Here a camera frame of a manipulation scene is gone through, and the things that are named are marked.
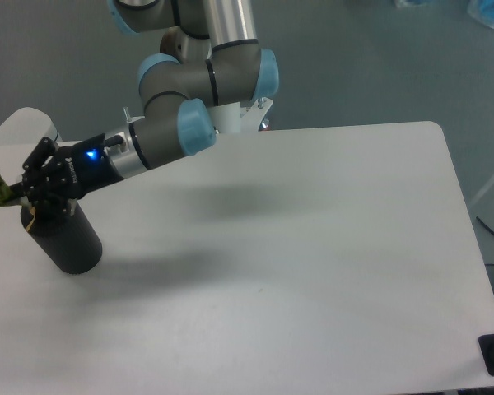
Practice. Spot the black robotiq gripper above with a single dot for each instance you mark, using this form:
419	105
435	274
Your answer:
74	171

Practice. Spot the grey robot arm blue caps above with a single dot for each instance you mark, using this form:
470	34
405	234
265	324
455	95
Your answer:
176	96

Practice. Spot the black ribbed cylindrical vase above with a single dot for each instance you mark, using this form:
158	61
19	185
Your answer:
68	239

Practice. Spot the white rounded chair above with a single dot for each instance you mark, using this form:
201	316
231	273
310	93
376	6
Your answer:
27	125

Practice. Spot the blue plastic bag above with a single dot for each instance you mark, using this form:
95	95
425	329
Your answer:
481	11

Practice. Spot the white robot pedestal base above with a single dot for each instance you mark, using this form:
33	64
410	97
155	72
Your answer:
238	117

